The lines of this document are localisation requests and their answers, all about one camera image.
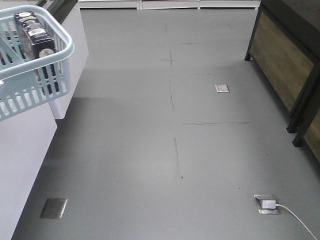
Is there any wooden display stand near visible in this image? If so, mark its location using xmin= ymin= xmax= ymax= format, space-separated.
xmin=292 ymin=99 xmax=320 ymax=162

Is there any white power cable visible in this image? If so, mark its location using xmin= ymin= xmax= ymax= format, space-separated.
xmin=274 ymin=204 xmax=319 ymax=240

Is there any white chest freezer near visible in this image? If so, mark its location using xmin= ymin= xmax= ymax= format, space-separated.
xmin=0 ymin=103 xmax=57 ymax=240

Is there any closed metal floor plate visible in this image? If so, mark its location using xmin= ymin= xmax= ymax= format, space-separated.
xmin=214 ymin=84 xmax=230 ymax=93

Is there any dark blue cookie box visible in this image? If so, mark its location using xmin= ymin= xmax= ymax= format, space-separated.
xmin=14 ymin=11 xmax=56 ymax=85

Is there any wooden display stand far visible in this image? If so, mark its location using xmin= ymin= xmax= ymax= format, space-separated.
xmin=244 ymin=0 xmax=320 ymax=133

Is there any open floor socket box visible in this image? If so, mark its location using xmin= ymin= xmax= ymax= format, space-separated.
xmin=253 ymin=193 xmax=281 ymax=215

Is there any wooden display stand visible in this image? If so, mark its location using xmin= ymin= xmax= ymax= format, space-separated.
xmin=292 ymin=99 xmax=320 ymax=162
xmin=244 ymin=0 xmax=320 ymax=133

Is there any white chest freezer far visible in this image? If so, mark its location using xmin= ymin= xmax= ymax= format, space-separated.
xmin=31 ymin=3 xmax=89 ymax=120

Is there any steel floor plate left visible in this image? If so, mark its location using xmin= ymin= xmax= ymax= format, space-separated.
xmin=40 ymin=197 xmax=68 ymax=220

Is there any white chest freezer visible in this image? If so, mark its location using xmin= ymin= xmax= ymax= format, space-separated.
xmin=31 ymin=3 xmax=89 ymax=120
xmin=0 ymin=103 xmax=57 ymax=240

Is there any light blue plastic basket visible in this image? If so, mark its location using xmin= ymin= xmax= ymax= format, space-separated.
xmin=0 ymin=5 xmax=75 ymax=121

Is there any white shelf base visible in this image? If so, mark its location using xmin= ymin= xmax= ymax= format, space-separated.
xmin=79 ymin=0 xmax=261 ymax=10

